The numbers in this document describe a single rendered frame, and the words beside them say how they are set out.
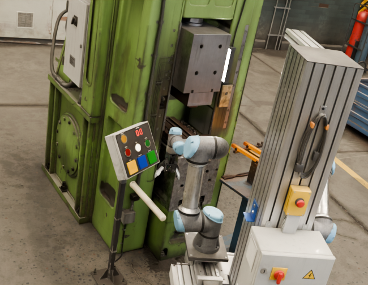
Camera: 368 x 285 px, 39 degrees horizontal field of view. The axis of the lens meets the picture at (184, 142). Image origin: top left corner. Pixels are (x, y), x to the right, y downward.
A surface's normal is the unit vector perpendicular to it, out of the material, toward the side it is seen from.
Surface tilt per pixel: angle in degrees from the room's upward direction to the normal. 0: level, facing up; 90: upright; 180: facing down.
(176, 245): 90
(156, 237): 89
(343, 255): 0
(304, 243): 0
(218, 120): 90
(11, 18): 90
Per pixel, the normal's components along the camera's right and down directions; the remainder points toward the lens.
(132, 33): -0.83, 0.08
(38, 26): 0.39, 0.46
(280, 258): 0.11, 0.44
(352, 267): 0.17, -0.89
